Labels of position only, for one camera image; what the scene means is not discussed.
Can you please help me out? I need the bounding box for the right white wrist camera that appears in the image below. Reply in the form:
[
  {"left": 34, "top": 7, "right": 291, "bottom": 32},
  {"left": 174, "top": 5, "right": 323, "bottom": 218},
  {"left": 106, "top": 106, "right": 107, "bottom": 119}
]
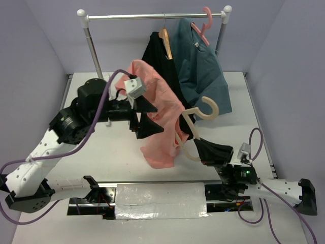
[{"left": 237, "top": 143, "right": 250, "bottom": 163}]

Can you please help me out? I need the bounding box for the light wooden hanger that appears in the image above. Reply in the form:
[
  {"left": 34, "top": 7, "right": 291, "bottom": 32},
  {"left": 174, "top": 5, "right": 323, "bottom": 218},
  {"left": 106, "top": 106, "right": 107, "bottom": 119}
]
[{"left": 175, "top": 96, "right": 219, "bottom": 162}]

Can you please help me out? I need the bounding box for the silver foil cover panel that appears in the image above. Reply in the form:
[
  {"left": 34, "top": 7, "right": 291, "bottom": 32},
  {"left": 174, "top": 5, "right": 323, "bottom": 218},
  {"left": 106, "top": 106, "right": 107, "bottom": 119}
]
[{"left": 115, "top": 182, "right": 208, "bottom": 220}]

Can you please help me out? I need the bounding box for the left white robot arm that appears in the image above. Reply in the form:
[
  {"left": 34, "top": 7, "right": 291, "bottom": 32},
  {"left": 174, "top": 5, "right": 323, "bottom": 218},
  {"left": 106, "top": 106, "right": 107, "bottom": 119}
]
[{"left": 1, "top": 76, "right": 163, "bottom": 214}]

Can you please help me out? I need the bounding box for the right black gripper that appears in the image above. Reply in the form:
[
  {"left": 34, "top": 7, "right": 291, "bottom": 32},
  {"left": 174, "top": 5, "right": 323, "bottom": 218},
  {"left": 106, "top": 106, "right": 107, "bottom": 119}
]
[{"left": 192, "top": 136, "right": 235, "bottom": 184}]

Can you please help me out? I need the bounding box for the salmon pink t shirt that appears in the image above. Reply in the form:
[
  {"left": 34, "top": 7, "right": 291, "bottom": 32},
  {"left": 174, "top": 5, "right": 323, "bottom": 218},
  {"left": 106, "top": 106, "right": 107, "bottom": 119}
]
[{"left": 127, "top": 59, "right": 189, "bottom": 169}]

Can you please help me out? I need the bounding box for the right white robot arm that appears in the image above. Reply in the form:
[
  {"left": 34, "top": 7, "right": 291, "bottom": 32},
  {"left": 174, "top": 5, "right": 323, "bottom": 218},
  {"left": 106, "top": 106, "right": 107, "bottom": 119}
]
[{"left": 194, "top": 139, "right": 317, "bottom": 216}]

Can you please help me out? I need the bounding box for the wooden hanger with black shirt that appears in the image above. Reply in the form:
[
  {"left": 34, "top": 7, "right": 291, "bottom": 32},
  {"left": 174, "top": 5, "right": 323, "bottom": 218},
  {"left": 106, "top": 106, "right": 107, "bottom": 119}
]
[{"left": 158, "top": 24, "right": 173, "bottom": 60}]

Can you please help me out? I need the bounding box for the black t shirt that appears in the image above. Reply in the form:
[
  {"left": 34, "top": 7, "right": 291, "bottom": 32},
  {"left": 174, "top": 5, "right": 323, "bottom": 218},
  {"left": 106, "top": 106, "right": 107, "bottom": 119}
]
[{"left": 141, "top": 31, "right": 198, "bottom": 135}]

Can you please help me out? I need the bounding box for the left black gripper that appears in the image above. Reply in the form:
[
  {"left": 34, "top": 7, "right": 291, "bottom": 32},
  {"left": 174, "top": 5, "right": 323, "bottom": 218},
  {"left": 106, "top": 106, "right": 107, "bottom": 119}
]
[{"left": 89, "top": 93, "right": 164, "bottom": 138}]

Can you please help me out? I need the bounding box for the pink plastic hanger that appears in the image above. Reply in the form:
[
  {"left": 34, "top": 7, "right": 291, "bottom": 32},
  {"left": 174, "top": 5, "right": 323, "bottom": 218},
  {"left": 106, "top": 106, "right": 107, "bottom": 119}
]
[{"left": 190, "top": 7, "right": 213, "bottom": 46}]

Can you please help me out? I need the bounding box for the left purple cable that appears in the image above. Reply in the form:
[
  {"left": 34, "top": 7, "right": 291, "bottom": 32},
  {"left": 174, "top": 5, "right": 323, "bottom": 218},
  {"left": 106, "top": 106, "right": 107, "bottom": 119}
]
[{"left": 0, "top": 69, "right": 138, "bottom": 225}]

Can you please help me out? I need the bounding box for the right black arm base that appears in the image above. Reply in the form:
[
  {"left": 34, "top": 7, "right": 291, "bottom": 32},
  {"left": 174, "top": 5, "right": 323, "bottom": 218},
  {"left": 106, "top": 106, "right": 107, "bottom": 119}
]
[{"left": 204, "top": 180, "right": 253, "bottom": 214}]

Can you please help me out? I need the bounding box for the teal t shirt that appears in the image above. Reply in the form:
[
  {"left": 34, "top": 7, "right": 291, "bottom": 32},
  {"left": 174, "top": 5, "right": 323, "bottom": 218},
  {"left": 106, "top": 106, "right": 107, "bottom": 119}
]
[{"left": 171, "top": 19, "right": 232, "bottom": 115}]

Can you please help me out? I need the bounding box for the white and silver clothes rack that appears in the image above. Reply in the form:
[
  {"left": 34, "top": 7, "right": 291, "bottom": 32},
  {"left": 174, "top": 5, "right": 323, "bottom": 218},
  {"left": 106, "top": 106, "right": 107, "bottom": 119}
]
[{"left": 77, "top": 5, "right": 233, "bottom": 79}]

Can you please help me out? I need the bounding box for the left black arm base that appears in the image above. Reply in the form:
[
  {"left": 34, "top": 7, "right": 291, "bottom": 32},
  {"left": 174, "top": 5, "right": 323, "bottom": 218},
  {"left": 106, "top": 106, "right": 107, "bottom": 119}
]
[{"left": 67, "top": 176, "right": 117, "bottom": 220}]

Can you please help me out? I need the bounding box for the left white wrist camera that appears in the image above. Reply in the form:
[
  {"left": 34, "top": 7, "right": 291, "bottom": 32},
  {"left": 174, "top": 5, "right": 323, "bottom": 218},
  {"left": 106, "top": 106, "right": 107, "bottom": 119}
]
[{"left": 124, "top": 77, "right": 147, "bottom": 99}]

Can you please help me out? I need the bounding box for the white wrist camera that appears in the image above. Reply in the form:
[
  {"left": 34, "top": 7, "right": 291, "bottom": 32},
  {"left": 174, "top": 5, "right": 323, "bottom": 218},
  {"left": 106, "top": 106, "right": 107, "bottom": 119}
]
[
  {"left": 237, "top": 143, "right": 250, "bottom": 163},
  {"left": 124, "top": 77, "right": 147, "bottom": 99}
]

